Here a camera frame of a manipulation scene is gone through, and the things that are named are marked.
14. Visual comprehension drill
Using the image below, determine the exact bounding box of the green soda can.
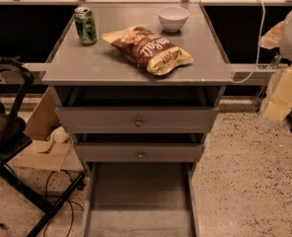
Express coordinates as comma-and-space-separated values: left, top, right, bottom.
74, 6, 97, 45

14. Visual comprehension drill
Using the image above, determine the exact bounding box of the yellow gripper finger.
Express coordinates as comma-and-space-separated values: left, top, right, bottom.
259, 64, 292, 127
258, 21, 284, 49

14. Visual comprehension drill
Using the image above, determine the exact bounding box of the top grey drawer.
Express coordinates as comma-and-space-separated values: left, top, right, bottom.
55, 86, 219, 134

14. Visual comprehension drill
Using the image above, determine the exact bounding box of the white cable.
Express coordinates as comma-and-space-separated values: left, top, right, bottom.
230, 0, 267, 85

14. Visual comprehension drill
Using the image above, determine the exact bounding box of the brown yellow chip bag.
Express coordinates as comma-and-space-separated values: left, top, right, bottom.
102, 27, 193, 76

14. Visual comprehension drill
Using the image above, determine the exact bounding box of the cardboard box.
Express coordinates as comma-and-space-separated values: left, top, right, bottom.
12, 89, 71, 171

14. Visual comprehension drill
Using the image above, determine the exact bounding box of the white round object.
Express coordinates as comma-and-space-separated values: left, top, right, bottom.
50, 126, 69, 143

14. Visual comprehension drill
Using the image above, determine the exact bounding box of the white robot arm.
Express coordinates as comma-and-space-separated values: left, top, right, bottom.
258, 10, 292, 126

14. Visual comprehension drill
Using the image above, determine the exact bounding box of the black chair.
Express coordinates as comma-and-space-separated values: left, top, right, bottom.
0, 57, 85, 237

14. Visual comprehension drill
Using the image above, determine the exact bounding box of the middle grey drawer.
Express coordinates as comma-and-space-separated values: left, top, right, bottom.
74, 133, 203, 163

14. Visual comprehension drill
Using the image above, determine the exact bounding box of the grey drawer cabinet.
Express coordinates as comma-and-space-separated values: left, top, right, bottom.
42, 4, 231, 168

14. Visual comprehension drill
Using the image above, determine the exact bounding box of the open bottom grey drawer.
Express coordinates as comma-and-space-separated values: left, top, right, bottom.
80, 163, 200, 237

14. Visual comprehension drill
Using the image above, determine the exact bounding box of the white ceramic bowl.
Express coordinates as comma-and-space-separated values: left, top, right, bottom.
158, 6, 189, 33

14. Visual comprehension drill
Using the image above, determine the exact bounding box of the black floor cable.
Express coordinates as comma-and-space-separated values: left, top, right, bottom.
41, 169, 85, 237

